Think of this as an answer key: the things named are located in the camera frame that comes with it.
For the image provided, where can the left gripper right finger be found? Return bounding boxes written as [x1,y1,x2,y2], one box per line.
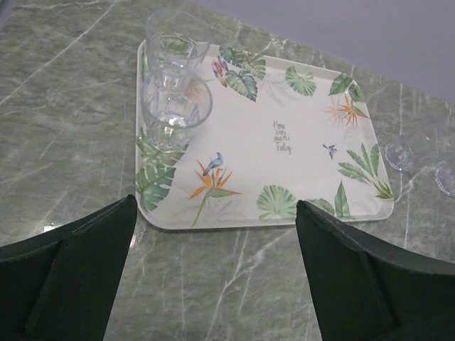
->
[296,200,454,340]

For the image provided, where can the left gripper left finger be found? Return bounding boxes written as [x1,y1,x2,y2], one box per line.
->
[1,195,137,340]

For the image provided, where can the clear glass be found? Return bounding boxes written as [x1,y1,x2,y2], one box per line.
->
[434,157,455,197]
[140,67,213,153]
[145,9,212,71]
[384,117,444,172]

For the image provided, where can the floral white serving tray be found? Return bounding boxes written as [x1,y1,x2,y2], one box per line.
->
[135,45,394,230]

